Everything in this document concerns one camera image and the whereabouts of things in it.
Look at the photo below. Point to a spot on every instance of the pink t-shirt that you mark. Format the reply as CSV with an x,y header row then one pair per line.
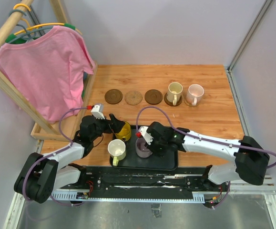
x,y
48,71

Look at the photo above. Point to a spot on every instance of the woven rattan coaster back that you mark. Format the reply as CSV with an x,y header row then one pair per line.
x,y
133,97

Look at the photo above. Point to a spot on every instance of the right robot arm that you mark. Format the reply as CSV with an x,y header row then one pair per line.
x,y
246,158

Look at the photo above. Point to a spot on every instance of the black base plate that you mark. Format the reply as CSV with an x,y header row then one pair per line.
x,y
141,184

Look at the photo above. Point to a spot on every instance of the purple mug black handle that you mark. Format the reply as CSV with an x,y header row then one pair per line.
x,y
141,149

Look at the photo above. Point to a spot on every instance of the brown coaster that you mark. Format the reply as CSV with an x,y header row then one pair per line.
x,y
113,96
170,103
153,97

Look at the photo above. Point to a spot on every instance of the aluminium corner post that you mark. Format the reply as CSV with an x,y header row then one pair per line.
x,y
251,31

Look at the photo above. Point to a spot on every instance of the cream mug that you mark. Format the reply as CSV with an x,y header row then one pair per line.
x,y
174,93

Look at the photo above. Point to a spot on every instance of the yellow green hanger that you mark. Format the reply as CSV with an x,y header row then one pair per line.
x,y
60,14

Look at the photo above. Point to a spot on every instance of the grey hanger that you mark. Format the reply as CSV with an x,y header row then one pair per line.
x,y
28,33

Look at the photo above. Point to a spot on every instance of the white mug yellow handle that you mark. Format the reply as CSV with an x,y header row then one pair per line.
x,y
117,151

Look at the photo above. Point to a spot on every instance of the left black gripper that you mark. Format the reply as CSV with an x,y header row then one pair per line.
x,y
113,126

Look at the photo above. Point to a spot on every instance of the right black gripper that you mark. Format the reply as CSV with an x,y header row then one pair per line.
x,y
159,153

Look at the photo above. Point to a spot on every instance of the wooden clothes rack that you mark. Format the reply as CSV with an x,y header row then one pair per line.
x,y
42,129

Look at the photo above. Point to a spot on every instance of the pink mug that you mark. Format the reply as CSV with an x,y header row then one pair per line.
x,y
195,93

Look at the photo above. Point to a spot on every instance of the black serving tray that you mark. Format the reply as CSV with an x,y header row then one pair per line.
x,y
167,162

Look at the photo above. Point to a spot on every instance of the aluminium rail frame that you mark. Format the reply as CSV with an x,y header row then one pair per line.
x,y
241,206

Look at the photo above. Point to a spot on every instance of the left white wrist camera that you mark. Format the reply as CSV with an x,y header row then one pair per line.
x,y
97,111

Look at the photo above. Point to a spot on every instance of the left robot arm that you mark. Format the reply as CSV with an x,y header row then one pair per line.
x,y
42,174

